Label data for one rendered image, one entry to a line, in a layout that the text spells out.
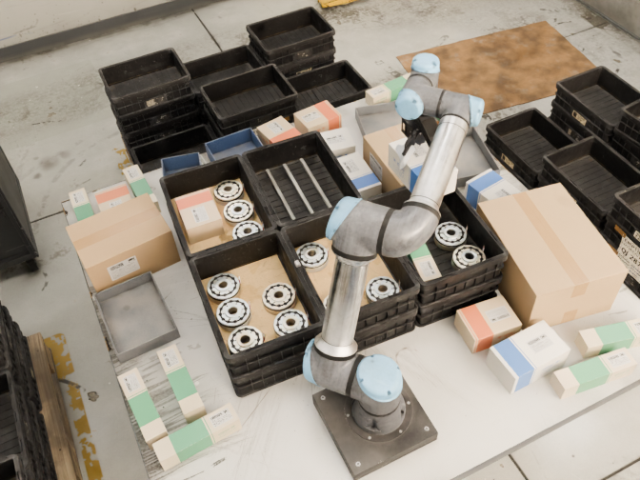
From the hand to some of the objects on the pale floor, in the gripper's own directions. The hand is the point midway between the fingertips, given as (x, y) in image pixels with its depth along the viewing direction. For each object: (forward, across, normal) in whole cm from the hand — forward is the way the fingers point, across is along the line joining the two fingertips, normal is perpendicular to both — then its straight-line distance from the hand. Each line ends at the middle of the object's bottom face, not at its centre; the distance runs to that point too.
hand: (422, 162), depth 203 cm
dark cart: (+110, +152, -151) cm, 241 cm away
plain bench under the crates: (+111, +27, -6) cm, 114 cm away
